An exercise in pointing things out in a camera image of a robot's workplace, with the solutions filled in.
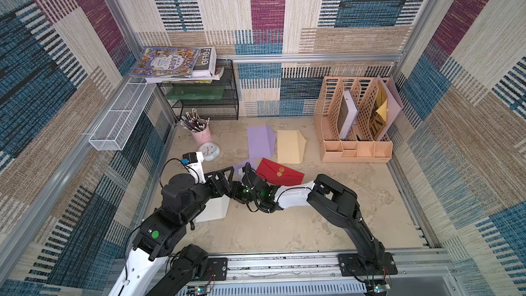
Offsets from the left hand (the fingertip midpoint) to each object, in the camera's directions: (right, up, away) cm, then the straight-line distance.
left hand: (225, 169), depth 66 cm
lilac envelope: (+11, +8, +44) cm, 46 cm away
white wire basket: (-39, +12, +5) cm, 41 cm away
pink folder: (+65, +24, +19) cm, 72 cm away
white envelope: (-8, -19, +20) cm, 29 cm away
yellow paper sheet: (+62, +22, +23) cm, 70 cm away
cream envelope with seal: (+26, +6, +43) cm, 51 cm away
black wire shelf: (-9, +26, +52) cm, 59 cm away
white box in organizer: (+50, +21, +29) cm, 61 cm away
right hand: (-6, -12, +20) cm, 25 cm away
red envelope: (+19, -7, +32) cm, 38 cm away
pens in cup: (-22, +18, +31) cm, 42 cm away
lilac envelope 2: (+7, 0, +37) cm, 38 cm away
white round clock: (-15, +3, +39) cm, 42 cm away
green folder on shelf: (-26, +32, +34) cm, 53 cm away
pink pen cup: (-19, +10, +39) cm, 45 cm away
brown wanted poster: (+65, +17, +32) cm, 75 cm away
